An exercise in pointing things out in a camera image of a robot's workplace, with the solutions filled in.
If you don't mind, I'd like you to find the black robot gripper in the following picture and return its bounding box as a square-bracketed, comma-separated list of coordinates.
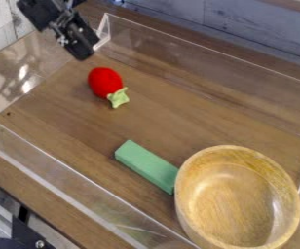
[16, 0, 101, 61]

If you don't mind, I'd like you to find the red knitted strawberry toy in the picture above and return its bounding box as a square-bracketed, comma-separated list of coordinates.
[87, 67, 129, 109]

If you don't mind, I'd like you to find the wooden bowl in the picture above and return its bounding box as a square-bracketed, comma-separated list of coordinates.
[175, 145, 300, 249]

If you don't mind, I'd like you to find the green rectangular block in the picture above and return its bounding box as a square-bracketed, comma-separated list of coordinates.
[114, 140, 178, 195]

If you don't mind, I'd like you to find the black device with screw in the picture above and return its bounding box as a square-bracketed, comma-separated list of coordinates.
[0, 217, 57, 249]

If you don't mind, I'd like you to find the clear acrylic corner bracket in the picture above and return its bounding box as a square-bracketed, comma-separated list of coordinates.
[93, 14, 111, 51]

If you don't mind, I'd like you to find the clear acrylic front wall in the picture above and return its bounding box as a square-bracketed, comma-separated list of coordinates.
[0, 125, 198, 249]

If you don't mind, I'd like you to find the clear acrylic wall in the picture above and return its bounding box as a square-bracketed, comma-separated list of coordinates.
[102, 14, 300, 135]
[0, 125, 198, 249]

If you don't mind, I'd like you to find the clear acrylic back wall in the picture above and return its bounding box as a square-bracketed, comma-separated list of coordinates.
[102, 14, 300, 135]

